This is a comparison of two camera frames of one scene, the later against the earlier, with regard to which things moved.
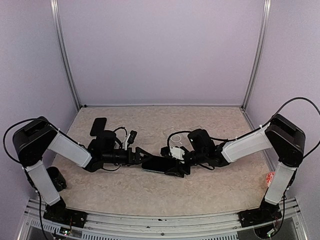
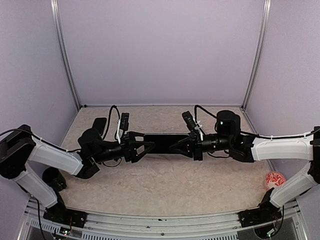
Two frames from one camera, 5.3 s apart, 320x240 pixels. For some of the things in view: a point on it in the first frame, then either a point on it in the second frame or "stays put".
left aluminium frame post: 55,10 stays put
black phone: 158,164 to 163,141
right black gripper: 178,170 to 194,148
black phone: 98,126 stays put
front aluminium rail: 37,226 stays put
